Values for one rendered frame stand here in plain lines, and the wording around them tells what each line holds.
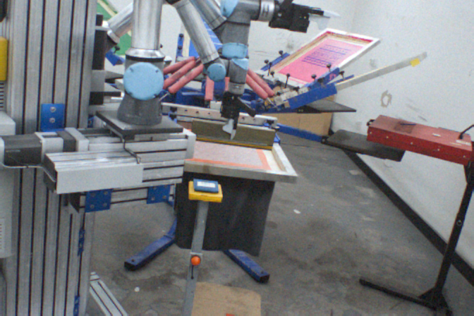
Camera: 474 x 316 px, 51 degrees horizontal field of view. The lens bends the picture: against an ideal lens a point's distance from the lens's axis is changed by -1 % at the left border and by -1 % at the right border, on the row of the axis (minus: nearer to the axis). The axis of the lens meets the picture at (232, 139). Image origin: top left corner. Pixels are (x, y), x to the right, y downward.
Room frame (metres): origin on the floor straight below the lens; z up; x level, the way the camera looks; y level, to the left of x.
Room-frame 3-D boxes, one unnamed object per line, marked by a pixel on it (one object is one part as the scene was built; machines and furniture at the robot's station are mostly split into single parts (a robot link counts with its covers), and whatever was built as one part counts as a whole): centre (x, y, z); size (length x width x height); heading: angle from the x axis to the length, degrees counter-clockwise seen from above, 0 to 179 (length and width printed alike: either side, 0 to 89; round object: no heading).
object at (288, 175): (2.44, 0.03, 0.97); 0.79 x 0.58 x 0.04; 8
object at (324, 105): (3.90, -0.35, 0.91); 1.34 x 0.40 x 0.08; 128
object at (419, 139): (2.95, -1.14, 1.06); 0.61 x 0.46 x 0.12; 68
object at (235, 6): (1.55, 0.04, 1.67); 0.11 x 0.08 x 0.09; 106
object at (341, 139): (3.23, -0.44, 0.91); 1.34 x 0.40 x 0.08; 68
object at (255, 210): (2.15, -0.01, 0.74); 0.45 x 0.03 x 0.43; 98
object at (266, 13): (1.57, -0.03, 1.68); 0.08 x 0.05 x 0.08; 16
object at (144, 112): (1.63, 0.32, 1.31); 0.15 x 0.15 x 0.10
